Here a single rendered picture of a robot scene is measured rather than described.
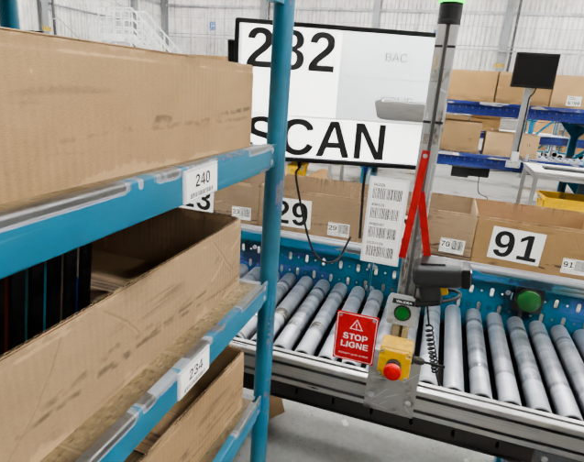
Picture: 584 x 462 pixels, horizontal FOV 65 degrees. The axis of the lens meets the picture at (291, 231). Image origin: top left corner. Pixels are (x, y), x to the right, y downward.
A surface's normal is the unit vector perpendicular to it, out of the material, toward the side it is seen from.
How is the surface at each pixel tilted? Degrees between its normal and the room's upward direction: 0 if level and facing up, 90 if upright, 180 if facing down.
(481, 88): 90
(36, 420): 90
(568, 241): 91
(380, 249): 90
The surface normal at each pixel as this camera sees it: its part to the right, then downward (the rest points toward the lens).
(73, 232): 0.95, 0.16
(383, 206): -0.32, 0.26
